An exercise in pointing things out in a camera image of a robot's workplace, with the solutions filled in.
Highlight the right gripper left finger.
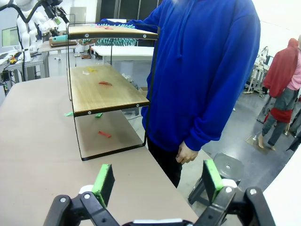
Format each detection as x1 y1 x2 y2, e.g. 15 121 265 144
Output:
43 164 123 226

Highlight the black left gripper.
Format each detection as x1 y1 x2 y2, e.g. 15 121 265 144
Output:
44 0 70 26

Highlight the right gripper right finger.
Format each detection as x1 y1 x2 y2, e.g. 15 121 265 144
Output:
192 159 276 226

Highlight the teal microfiber duster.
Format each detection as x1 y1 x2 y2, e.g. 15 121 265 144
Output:
79 18 138 47

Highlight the person's left forearm blue sleeve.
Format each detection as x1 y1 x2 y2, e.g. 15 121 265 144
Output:
183 89 226 153

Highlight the person's right forearm blue sleeve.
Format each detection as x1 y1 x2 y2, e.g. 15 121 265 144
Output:
130 17 163 33

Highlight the person's left hand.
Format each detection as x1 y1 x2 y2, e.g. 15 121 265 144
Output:
175 141 200 165

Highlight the dark grey plastic stool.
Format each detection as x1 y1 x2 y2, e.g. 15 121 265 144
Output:
188 152 244 205

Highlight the light wood desk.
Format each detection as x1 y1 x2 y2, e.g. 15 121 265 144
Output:
37 43 82 77

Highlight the computer monitor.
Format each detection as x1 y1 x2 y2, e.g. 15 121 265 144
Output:
1 27 20 47

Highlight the brown mannequin base mat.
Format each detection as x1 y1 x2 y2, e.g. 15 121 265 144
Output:
246 135 270 155

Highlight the white table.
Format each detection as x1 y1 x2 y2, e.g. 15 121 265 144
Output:
90 45 155 65

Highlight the person in blue hoodie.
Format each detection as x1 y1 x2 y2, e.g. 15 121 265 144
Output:
130 0 261 189

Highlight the white metal rack desk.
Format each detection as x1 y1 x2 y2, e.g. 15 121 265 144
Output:
246 62 270 95

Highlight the mannequin in red hoodie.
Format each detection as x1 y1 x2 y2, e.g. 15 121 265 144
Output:
261 37 301 151

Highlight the white bare mannequin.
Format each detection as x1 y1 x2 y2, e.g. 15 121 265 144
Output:
258 46 270 64

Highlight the teal handled wooden brush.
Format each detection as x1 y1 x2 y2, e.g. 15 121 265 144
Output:
48 34 78 48

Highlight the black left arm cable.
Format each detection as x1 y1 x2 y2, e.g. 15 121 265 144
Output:
0 0 48 24

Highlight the grey aluminium frame bench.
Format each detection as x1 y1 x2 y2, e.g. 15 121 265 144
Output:
0 50 50 85

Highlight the two-tier wood shelf black frame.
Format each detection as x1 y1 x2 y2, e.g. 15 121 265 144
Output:
66 23 161 162

